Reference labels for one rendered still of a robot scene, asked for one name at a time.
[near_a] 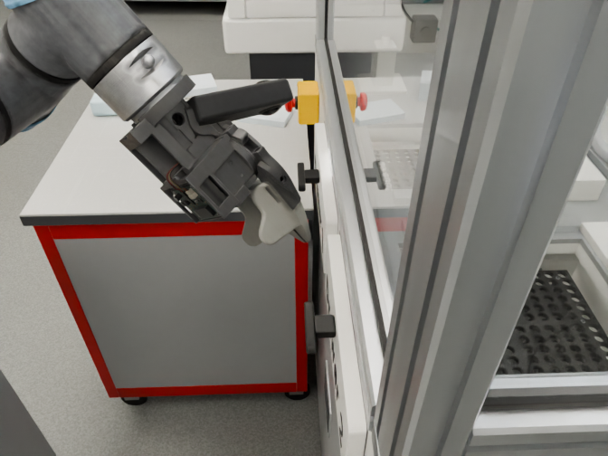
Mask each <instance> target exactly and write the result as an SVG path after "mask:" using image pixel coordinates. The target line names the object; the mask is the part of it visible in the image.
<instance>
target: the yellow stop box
mask: <svg viewBox="0 0 608 456"><path fill-rule="evenodd" d="M297 87H298V96H295V109H297V110H298V123H299V124H300V125H307V124H316V123H318V118H319V92H318V82H317V81H298V84H297Z"/></svg>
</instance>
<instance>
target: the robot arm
mask: <svg viewBox="0 0 608 456"><path fill-rule="evenodd" d="M3 1H4V2H5V6H6V7H7V8H8V9H12V10H13V11H12V13H10V15H9V17H8V19H7V20H6V22H5V24H4V25H3V27H2V28H1V29H0V146H2V145H3V144H4V143H6V142H7V141H9V140H10V139H11V138H13V137H14V136H16V135H17V134H18V133H20V132H25V131H28V130H30V129H32V128H34V127H35V126H37V125H38V124H40V123H42V122H43V121H45V120H46V119H47V118H48V117H49V116H50V115H51V114H52V113H53V111H54V110H55V108H56V106H57V105H58V103H59V102H60V101H61V100H62V99H63V98H64V97H65V96H66V95H67V94H68V93H69V92H70V90H71V89H72V88H73V87H74V86H75V85H76V84H77V83H78V82H79V81H80V80H81V79H82V80H83V81H84V82H85V83H86V84H87V85H88V86H89V87H90V88H91V89H92V90H93V91H94V92H95V93H96V94H97V95H98V96H99V97H100V98H101V99H102V100H103V101H104V102H105V103H106V104H107V105H108V106H109V107H110V108H111V109H112V110H113V111H114V112H115V113H116V114H117V115H118V116H119V117H120V118H121V119H122V120H123V121H130V120H132V121H133V123H132V124H131V126H132V127H133V129H131V130H130V131H129V132H128V133H127V134H126V135H125V136H124V137H123V138H122V139H121V140H120V141H119V142H120V143H121V144H122V145H123V146H124V147H125V148H126V149H127V150H128V151H129V152H130V153H131V154H132V155H134V156H135V157H136V158H137V159H138V160H139V161H140V162H141V163H142V164H143V165H144V166H145V167H146V168H147V169H148V170H149V171H150V172H151V173H152V174H153V175H154V176H155V177H156V178H157V179H158V180H159V181H160V182H161V183H162V184H163V185H162V186H161V187H160V189H161V190H162V191H163V192H164V193H165V194H166V195H167V196H168V197H169V198H170V199H171V200H172V201H173V202H174V203H175V204H176V205H177V206H178V207H179V208H180V209H181V210H182V211H183V212H184V213H186V214H187V215H188V216H189V217H190V218H191V219H192V220H193V221H194V222H195V223H198V222H199V221H200V220H201V221H210V220H215V219H220V218H223V219H225V218H226V217H227V216H228V215H229V214H230V212H231V211H232V210H233V209H234V208H236V207H237V208H238V209H239V210H240V211H241V212H242V213H243V215H244V217H245V222H244V226H243V229H242V239H243V240H244V242H245V243H246V244H248V245H249V246H257V245H259V244H261V243H262V242H263V243H264V244H266V245H273V244H275V243H276V242H278V241H279V240H280V239H282V238H283V237H284V236H285V235H287V234H288V233H289V234H290V235H292V236H293V237H295V238H296V239H298V240H300V241H302V242H309V241H310V239H311V234H310V229H309V223H308V219H307V216H306V213H305V210H304V207H303V204H302V202H301V201H300V200H301V197H300V195H299V192H298V191H297V189H296V187H295V185H294V184H293V182H292V180H291V178H290V176H289V175H288V173H287V172H286V171H285V169H284V168H283V167H282V166H281V165H280V163H279V162H278V161H277V160H276V159H275V158H273V157H272V156H271V155H270V154H269V153H268V151H267V150H266V149H265V147H264V146H262V145H261V144H260V142H259V141H257V140H256V139H255V138H254V137H253V136H252V135H250V134H249V133H248V132H247V131H246V130H244V129H242V128H237V126H236V125H235V124H233V123H232V121H235V120H238V119H245V118H249V117H253V116H257V115H262V116H270V115H273V114H275V113H276V112H278V111H279V110H280V109H281V107H282V106H283V105H285V104H287V103H288V102H290V101H292V100H293V94H292V91H291V88H290V84H289V81H288V80H287V79H278V80H274V81H268V80H264V81H258V82H257V83H255V84H252V85H247V86H242V87H238V88H233V89H229V90H220V91H216V92H211V93H205V94H201V95H196V96H193V97H192V98H191V99H189V100H188V101H185V100H184V97H185V96H186V95H187V94H188V93H189V92H190V91H191V90H192V89H193V88H194V86H195V85H196V84H195V83H194V82H193V81H192V80H191V79H190V77H189V76H188V75H187V74H186V75H185V76H182V75H181V74H180V73H181V72H182V71H183V67H182V65H181V64H180V63H179V62H178V61H177V60H176V59H175V57H174V56H173V55H172V54H171V53H170V52H169V51H168V50H167V49H166V47H165V46H164V45H163V44H162V43H161V42H160V41H159V40H158V39H157V38H156V36H155V35H154V34H152V33H151V31H150V30H149V29H148V28H147V27H146V26H145V24H144V23H143V22H142V21H141V20H140V19H139V18H138V16H137V15H136V14H135V13H134V12H133V11H132V10H131V9H130V7H129V6H128V5H127V4H126V3H125V2H124V1H123V0H3ZM257 178H259V179H260V180H259V179H257ZM174 195H175V196H174ZM179 201H181V203H180V202H179ZM185 206H186V207H187V208H188V209H189V210H190V211H191V212H192V213H190V212H189V211H188V210H187V209H186V208H185Z"/></svg>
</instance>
